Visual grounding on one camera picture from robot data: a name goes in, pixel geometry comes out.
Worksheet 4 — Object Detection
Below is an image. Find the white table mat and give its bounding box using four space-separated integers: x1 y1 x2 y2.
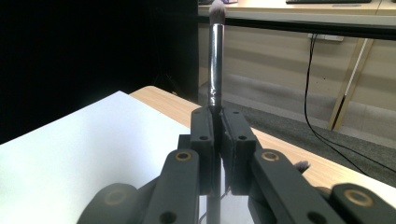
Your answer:
0 91 200 224

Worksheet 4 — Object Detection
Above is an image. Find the beige desk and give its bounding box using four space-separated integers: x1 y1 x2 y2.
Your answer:
198 0 396 28

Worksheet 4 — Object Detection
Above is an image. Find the metal desk leg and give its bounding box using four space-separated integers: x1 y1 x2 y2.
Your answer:
328 37 375 132

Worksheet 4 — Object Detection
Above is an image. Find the long black power cable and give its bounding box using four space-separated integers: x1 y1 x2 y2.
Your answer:
304 33 396 175

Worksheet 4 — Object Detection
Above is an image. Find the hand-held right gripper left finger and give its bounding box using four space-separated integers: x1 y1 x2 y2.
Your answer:
177 106 218 197

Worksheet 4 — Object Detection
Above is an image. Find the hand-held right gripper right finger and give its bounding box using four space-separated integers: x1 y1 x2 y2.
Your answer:
220 106 263 196

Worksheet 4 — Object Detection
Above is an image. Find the black curtain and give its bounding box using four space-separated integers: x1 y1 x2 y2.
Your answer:
0 0 200 146

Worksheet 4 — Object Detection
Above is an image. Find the black horizontal bar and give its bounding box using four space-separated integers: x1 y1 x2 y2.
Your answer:
198 15 396 41

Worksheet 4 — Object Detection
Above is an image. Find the black pen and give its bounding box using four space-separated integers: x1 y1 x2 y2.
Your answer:
205 0 227 224

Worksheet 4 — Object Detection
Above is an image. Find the black makeup brush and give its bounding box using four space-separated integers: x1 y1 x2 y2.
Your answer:
293 160 311 175

